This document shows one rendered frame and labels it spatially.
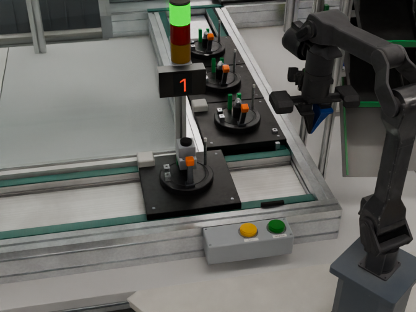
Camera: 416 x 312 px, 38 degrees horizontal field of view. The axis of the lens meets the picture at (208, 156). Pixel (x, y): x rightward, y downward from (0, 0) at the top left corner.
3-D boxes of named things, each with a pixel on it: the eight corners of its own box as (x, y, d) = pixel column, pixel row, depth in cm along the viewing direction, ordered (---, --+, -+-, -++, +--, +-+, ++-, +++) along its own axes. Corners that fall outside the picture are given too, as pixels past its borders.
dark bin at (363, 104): (403, 108, 147) (413, 90, 140) (350, 108, 147) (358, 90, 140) (385, 21, 161) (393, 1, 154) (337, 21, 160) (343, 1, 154)
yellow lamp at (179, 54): (192, 63, 149) (192, 45, 146) (172, 64, 148) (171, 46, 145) (189, 54, 153) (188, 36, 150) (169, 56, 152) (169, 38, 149)
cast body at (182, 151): (197, 168, 153) (197, 146, 149) (179, 170, 152) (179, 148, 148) (190, 150, 159) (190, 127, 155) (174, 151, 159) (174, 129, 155)
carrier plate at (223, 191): (241, 208, 152) (241, 202, 150) (147, 220, 148) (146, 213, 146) (221, 155, 171) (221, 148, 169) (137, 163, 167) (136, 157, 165)
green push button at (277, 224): (286, 234, 144) (286, 228, 142) (270, 237, 143) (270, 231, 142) (281, 223, 147) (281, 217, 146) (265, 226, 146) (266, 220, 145)
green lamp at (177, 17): (192, 25, 143) (192, 5, 140) (171, 26, 142) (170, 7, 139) (188, 17, 147) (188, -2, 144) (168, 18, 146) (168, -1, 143)
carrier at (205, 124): (286, 144, 175) (290, 108, 168) (205, 153, 171) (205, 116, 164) (264, 103, 194) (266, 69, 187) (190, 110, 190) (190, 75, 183)
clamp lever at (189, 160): (194, 184, 151) (194, 160, 147) (186, 185, 151) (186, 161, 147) (192, 176, 154) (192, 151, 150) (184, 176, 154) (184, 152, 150)
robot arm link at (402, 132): (439, 90, 99) (413, 74, 104) (405, 99, 96) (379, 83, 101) (403, 234, 117) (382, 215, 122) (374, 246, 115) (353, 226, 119)
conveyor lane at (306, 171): (330, 227, 160) (335, 198, 154) (207, 243, 154) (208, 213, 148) (228, 35, 258) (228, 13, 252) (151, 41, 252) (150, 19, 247)
